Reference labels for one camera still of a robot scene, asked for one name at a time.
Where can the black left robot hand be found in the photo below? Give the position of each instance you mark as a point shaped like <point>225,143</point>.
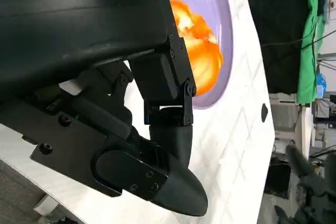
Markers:
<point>78,24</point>

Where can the green cloth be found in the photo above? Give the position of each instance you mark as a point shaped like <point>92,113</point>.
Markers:
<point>309,51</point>

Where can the black table grommet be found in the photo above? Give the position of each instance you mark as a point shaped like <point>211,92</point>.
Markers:
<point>264,112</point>

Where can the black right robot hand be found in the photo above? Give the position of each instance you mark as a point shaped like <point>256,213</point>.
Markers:
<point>319,195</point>

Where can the orange and white bread roll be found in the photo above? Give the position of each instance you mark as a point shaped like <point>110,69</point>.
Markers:
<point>204,51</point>

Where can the black backdrop cloth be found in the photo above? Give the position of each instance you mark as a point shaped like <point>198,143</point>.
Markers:
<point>275,11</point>

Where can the white table leg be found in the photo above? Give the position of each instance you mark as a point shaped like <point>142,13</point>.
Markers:
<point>304,129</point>

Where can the blue object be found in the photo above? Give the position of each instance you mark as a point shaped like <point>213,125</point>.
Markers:
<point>321,85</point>

